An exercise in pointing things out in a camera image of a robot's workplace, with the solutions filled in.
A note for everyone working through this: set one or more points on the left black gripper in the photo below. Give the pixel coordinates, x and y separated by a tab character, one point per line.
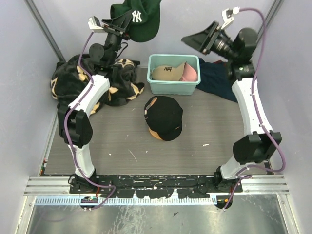
117	26

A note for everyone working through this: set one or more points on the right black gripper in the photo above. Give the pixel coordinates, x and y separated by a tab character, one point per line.
204	40

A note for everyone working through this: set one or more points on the green baseball cap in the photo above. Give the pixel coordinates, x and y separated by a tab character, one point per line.
145	21

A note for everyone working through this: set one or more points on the navy blue sweater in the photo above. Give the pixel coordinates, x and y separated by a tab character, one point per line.
214	79

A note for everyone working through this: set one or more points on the teal plastic bin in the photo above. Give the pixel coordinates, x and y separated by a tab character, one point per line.
172	87

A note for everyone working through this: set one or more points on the black floral fleece blanket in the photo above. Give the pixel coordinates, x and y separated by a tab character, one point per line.
69	80

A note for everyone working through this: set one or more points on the black baseball cap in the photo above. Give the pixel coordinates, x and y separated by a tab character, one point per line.
163	115

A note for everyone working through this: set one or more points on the wooden hat stand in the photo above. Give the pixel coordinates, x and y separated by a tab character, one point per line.
155	134

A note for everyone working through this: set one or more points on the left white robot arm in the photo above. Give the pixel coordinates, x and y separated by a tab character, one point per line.
73	119

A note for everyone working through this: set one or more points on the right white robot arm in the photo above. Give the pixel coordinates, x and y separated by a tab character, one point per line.
260	140

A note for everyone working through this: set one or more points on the pink baseball cap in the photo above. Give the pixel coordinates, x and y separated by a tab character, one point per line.
189	74

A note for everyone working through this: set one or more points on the tan baseball cap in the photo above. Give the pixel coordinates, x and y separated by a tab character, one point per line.
168	73

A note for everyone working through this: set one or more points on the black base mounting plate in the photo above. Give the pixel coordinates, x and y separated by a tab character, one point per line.
152	186

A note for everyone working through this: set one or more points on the right aluminium corner post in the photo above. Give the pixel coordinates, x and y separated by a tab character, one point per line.
273	11

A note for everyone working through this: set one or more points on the aluminium corner post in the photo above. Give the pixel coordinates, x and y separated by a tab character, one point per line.
44	29
273	11

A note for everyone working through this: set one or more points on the left aluminium corner post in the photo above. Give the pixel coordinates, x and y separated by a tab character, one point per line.
44	29

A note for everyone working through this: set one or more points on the aluminium front rail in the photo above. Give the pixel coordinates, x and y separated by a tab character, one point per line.
58	185

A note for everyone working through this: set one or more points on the white slotted cable duct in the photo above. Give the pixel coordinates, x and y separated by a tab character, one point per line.
93	201

